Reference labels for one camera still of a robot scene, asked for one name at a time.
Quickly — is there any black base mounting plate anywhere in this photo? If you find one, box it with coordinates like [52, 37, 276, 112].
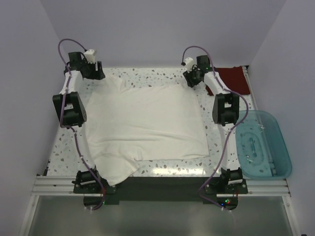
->
[72, 174, 249, 210]

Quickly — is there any aluminium frame rail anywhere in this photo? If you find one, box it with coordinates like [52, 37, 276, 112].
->
[31, 176, 291, 197]

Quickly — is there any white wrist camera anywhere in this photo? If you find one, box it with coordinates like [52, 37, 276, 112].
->
[184, 57, 195, 72]
[84, 49, 96, 64]

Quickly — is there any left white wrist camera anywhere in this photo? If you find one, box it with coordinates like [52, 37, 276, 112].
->
[84, 49, 96, 64]

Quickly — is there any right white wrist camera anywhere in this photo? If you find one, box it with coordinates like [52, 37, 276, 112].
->
[184, 57, 195, 72]

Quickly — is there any white t shirt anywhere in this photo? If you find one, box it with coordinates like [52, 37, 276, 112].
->
[85, 77, 209, 186]

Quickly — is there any blue plastic bin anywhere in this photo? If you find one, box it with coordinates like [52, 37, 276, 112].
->
[236, 110, 292, 180]

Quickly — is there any folded dark red shirt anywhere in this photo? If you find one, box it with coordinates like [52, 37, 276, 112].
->
[215, 66, 251, 95]

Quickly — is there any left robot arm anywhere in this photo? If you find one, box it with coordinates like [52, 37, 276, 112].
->
[52, 50, 105, 193]

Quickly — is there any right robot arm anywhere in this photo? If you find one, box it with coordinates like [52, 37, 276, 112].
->
[181, 55, 243, 191]

